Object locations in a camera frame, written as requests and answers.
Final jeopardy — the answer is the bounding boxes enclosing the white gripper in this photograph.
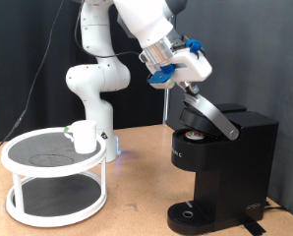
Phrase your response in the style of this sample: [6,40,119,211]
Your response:
[168,48,214,97]

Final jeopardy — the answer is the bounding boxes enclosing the silver Keurig lid handle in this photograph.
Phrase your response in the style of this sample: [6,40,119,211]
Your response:
[180,92,241,142]

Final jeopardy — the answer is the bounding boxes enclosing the white ceramic mug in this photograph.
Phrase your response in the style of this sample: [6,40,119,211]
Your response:
[63,119,98,155]

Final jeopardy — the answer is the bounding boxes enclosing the black Keurig coffee machine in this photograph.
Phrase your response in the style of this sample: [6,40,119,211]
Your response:
[166,102,280,236]

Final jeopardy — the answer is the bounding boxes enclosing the silver vertical pole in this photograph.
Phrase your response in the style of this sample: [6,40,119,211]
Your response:
[162,13,177,126]

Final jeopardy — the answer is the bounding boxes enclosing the grey partition board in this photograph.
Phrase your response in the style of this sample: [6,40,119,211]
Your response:
[165,0,293,222]

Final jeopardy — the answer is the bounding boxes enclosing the black tape strip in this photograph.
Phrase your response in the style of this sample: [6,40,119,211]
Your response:
[240,215,267,236]

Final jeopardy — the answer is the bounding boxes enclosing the white two-tier turntable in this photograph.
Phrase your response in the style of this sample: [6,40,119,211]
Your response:
[0,127,108,228]

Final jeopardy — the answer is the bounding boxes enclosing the black backdrop curtain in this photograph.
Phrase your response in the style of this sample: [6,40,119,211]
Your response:
[0,0,171,143]

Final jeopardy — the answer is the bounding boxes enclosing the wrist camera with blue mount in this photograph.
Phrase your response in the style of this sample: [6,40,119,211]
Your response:
[146,63,177,90]

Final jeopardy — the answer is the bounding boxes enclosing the blue cable clip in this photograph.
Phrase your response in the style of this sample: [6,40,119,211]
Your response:
[184,38,206,57]

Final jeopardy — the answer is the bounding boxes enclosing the black power cord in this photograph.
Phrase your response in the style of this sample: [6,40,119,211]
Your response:
[264,201,288,212]

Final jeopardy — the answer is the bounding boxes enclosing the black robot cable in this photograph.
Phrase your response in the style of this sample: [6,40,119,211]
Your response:
[0,0,142,160]

